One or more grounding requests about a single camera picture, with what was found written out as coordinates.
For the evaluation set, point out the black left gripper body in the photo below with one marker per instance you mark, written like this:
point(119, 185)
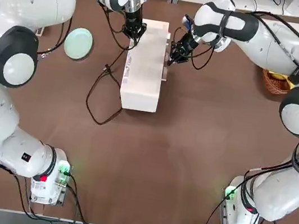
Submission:
point(132, 19)

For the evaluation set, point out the white toaster oven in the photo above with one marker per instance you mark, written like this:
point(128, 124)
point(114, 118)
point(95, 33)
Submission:
point(144, 74)

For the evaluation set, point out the oven door with glass window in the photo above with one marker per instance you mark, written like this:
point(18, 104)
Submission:
point(165, 74)

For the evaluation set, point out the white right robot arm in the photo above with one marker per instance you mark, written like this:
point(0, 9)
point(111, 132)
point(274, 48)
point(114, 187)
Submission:
point(290, 46)

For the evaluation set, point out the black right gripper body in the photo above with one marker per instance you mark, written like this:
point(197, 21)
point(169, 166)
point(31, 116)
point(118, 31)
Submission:
point(188, 44)

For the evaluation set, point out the brown oval wicker basket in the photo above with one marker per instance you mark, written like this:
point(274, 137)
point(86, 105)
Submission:
point(273, 86)

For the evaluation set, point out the yellow banana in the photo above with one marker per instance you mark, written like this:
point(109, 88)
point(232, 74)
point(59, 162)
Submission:
point(279, 75)

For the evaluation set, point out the pale green round plate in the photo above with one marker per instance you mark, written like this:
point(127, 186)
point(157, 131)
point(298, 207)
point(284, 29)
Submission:
point(77, 44)

